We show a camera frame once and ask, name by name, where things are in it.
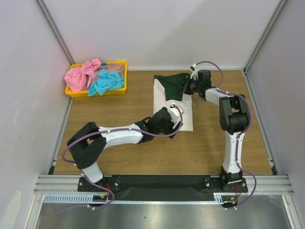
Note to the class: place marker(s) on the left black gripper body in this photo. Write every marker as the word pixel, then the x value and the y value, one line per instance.
pixel 167 129

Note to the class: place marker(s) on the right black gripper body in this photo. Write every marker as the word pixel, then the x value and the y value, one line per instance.
pixel 186 84

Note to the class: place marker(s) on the white green raglan t-shirt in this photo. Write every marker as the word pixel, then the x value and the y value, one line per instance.
pixel 166 90

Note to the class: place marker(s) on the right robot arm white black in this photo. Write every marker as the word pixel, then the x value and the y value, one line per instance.
pixel 234 118

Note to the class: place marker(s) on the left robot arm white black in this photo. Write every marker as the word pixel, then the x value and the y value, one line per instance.
pixel 85 147

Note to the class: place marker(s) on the mauve t-shirt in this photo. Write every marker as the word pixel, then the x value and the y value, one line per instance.
pixel 112 67

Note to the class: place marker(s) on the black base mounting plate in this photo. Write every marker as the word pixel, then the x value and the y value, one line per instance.
pixel 174 185

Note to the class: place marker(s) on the cyan t-shirt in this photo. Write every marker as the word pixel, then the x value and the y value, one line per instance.
pixel 106 81

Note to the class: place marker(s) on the yellow plastic bin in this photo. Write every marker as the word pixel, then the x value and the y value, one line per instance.
pixel 115 92

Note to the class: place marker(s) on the pink t-shirt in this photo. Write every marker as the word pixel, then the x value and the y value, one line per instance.
pixel 80 78

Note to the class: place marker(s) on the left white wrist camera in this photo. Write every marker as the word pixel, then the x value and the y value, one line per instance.
pixel 176 112

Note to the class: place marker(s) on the white slotted cable duct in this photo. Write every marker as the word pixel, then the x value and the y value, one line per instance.
pixel 103 198

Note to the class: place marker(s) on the right aluminium frame post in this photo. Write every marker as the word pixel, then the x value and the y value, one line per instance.
pixel 272 21

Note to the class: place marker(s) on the aluminium frame post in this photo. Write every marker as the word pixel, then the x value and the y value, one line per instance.
pixel 54 30
pixel 272 21

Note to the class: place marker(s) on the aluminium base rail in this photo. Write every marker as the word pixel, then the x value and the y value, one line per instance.
pixel 266 184

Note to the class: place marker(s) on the left aluminium frame post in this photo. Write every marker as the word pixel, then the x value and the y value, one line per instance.
pixel 54 30

